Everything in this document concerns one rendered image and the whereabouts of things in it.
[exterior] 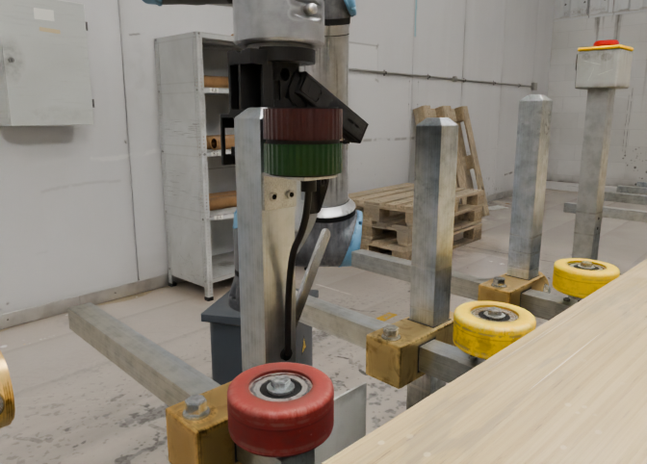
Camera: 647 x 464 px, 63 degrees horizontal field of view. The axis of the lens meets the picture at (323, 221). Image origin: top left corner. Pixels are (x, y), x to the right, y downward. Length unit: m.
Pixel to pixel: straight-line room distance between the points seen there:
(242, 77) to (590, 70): 0.69
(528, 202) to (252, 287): 0.50
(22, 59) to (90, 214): 0.92
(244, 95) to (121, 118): 2.87
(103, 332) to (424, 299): 0.37
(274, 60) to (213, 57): 3.21
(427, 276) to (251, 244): 0.26
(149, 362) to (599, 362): 0.42
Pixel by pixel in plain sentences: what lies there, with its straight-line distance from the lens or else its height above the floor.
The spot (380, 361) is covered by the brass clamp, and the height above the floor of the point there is 0.83.
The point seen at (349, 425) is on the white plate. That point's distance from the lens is 0.65.
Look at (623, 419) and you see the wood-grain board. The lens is 0.44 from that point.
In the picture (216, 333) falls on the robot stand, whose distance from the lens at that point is 1.44.
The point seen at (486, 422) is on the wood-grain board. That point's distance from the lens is 0.40.
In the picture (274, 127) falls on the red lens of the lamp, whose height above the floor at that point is 1.10.
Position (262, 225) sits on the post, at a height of 1.02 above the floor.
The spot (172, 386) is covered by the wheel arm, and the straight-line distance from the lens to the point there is 0.54.
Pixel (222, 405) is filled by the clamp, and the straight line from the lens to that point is 0.47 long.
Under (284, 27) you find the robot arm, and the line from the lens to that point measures 0.52.
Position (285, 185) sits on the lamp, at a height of 1.05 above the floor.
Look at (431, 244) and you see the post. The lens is 0.63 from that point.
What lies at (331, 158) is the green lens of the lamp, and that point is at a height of 1.08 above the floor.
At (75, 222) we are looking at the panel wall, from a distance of 3.30.
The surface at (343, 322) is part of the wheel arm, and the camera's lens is 0.70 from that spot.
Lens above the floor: 1.11
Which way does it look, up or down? 11 degrees down
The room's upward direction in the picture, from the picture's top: straight up
